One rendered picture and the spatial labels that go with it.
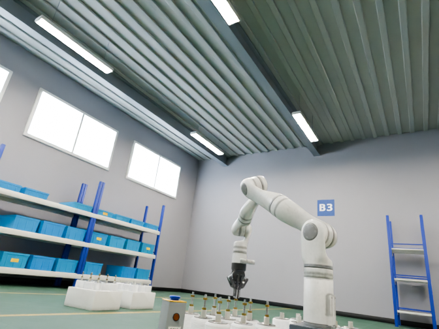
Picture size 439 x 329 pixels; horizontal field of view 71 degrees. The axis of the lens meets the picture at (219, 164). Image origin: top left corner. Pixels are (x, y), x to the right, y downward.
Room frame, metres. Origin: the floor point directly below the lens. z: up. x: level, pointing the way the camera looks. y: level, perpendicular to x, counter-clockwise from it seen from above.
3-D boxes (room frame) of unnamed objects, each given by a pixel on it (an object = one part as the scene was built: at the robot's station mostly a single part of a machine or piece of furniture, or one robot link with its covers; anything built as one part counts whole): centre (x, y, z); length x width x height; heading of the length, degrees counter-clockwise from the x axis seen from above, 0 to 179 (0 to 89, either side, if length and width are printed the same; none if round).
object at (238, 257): (1.60, -0.17, 0.52); 0.11 x 0.09 x 0.06; 37
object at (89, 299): (3.55, 1.14, 0.09); 0.39 x 0.39 x 0.18; 63
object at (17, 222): (4.99, 3.06, 0.89); 0.50 x 0.38 x 0.21; 57
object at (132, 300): (4.05, 0.87, 0.09); 0.39 x 0.39 x 0.18; 59
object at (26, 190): (4.97, 3.03, 1.37); 0.50 x 0.38 x 0.11; 55
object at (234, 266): (1.62, -0.16, 0.45); 0.08 x 0.08 x 0.09
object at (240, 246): (1.62, -0.16, 0.62); 0.09 x 0.07 x 0.15; 94
